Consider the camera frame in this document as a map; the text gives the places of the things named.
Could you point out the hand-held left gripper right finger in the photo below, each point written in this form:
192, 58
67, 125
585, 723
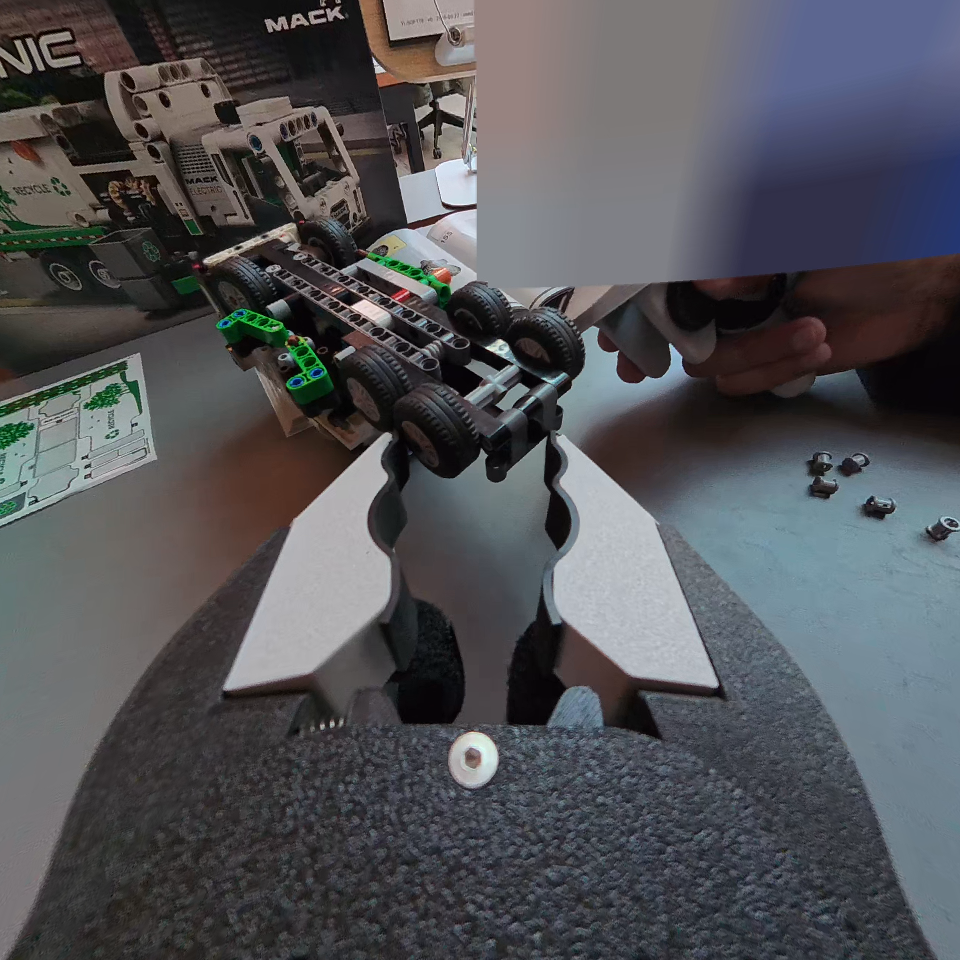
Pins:
630, 592

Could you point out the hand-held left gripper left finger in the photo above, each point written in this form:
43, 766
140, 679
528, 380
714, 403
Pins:
322, 585

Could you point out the lego truck model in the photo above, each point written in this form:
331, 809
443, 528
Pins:
375, 315

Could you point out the small grey lego connector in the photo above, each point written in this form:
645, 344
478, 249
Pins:
879, 505
943, 527
823, 487
855, 463
821, 459

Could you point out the lego instruction booklet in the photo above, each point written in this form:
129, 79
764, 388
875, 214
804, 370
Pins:
450, 229

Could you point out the lego set box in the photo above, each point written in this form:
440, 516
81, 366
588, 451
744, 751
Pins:
225, 75

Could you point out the person's right hand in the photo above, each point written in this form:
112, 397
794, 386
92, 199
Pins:
765, 360

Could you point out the green white sticker sheet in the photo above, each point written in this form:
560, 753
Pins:
67, 450

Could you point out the black office chair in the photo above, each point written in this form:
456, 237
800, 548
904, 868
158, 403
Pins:
442, 120

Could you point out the instruction sheet on wooden stand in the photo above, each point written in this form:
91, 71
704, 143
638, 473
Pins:
405, 60

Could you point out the printed instruction sheet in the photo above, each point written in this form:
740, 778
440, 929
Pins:
420, 19

